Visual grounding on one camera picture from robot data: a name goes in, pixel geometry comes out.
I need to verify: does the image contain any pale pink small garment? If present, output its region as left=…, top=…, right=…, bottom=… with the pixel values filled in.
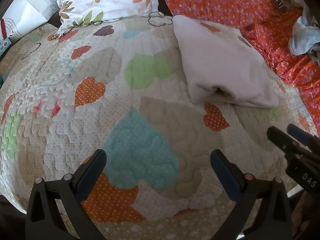
left=172, top=15, right=279, bottom=108

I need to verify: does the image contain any light blue crumpled cloth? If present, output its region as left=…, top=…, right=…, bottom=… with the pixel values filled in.
left=289, top=4, right=319, bottom=64

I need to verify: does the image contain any red floral fabric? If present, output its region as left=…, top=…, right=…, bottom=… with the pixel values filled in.
left=160, top=0, right=319, bottom=127

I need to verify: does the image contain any heart patterned quilt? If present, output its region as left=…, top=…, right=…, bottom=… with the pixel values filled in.
left=1, top=17, right=317, bottom=239

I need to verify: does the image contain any teal colourful shapes box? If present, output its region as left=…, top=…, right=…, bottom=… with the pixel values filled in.
left=0, top=38, right=11, bottom=56

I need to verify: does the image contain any white paper bag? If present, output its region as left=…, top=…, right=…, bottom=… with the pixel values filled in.
left=1, top=0, right=59, bottom=43

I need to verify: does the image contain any floral white pillow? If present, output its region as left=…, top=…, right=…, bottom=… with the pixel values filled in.
left=56, top=0, right=159, bottom=37

